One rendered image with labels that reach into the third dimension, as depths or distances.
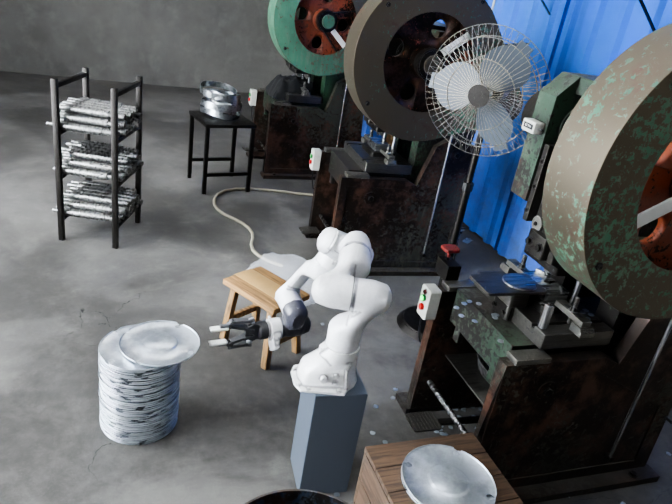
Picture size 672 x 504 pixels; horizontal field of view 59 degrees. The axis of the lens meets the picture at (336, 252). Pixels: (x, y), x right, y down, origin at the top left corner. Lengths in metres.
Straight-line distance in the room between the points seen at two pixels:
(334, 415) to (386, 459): 0.23
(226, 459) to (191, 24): 6.59
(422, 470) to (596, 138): 1.09
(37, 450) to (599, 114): 2.12
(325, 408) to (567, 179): 1.04
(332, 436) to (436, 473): 0.38
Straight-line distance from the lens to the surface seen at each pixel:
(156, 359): 2.27
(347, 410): 2.06
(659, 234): 1.95
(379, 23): 3.13
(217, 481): 2.32
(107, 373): 2.29
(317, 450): 2.16
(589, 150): 1.61
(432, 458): 2.02
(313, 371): 1.98
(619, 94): 1.63
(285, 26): 4.76
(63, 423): 2.57
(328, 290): 1.84
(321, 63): 4.89
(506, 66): 2.80
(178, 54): 8.29
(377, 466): 1.95
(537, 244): 2.20
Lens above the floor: 1.70
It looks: 25 degrees down
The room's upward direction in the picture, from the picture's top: 10 degrees clockwise
